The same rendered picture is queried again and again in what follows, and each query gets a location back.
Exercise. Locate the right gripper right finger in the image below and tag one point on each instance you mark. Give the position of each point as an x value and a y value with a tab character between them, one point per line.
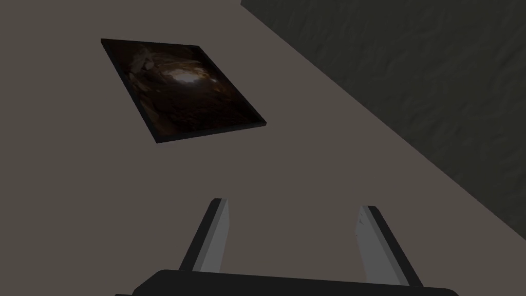
380	250

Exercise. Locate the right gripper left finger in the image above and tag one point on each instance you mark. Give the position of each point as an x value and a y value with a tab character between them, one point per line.
209	242

